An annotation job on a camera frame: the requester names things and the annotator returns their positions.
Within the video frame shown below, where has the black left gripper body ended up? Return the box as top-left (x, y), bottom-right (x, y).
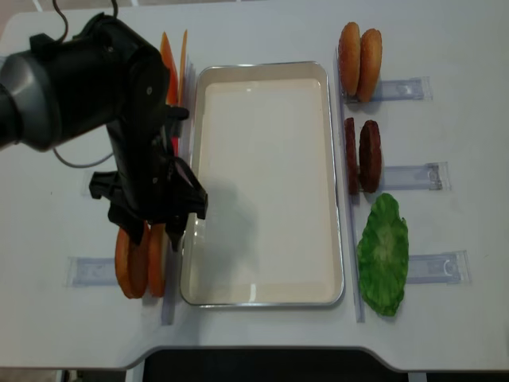
top-left (89, 117), bottom-right (208, 244)

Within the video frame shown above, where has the bread slice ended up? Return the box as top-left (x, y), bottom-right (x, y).
top-left (115, 223), bottom-right (150, 298)
top-left (148, 224), bottom-right (167, 298)

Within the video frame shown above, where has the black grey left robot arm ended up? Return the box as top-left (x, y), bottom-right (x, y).
top-left (1, 14), bottom-right (208, 245)

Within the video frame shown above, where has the orange cheese slice front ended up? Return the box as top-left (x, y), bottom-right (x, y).
top-left (178, 29), bottom-right (188, 107)

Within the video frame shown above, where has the orange cheese slice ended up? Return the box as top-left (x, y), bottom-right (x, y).
top-left (178, 29), bottom-right (188, 107)
top-left (160, 32), bottom-right (178, 105)

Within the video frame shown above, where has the clear bread pusher track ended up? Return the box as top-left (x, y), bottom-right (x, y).
top-left (64, 257), bottom-right (118, 287)

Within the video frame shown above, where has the orange cheese slice back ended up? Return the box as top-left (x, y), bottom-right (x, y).
top-left (160, 32), bottom-right (178, 105)

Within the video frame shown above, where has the brown meat patty left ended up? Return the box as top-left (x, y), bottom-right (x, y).
top-left (344, 118), bottom-right (359, 195)

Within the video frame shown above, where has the brown meat patty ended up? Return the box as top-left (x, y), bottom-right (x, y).
top-left (359, 120), bottom-right (382, 193)
top-left (344, 118), bottom-right (359, 195)

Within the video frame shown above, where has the brown meat patty right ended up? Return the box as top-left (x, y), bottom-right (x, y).
top-left (359, 120), bottom-right (382, 193)

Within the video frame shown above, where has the green lettuce leaf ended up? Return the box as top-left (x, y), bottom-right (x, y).
top-left (357, 193), bottom-right (410, 317)

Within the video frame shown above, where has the clear lettuce pusher track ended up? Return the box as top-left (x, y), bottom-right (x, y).
top-left (406, 250), bottom-right (471, 285)

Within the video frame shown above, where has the white metal tray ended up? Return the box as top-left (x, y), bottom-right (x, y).
top-left (180, 61), bottom-right (344, 308)

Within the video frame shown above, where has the bun top slice left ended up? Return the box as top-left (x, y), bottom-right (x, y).
top-left (338, 21), bottom-right (360, 96)

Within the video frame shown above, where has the bun slice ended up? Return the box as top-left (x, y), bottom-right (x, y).
top-left (356, 29), bottom-right (383, 102)
top-left (338, 21), bottom-right (360, 96)

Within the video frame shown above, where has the bun top slice right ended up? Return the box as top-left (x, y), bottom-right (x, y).
top-left (356, 29), bottom-right (383, 102)

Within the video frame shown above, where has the clear bun pusher track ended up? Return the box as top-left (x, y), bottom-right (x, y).
top-left (369, 76), bottom-right (433, 102)

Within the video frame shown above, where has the clear patty pusher track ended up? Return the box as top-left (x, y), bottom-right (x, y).
top-left (375, 162), bottom-right (452, 193)

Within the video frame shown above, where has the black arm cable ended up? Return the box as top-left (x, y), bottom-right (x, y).
top-left (51, 0), bottom-right (120, 168)

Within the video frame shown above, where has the clear right rack front rail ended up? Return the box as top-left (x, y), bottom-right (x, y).
top-left (333, 45), bottom-right (366, 323)

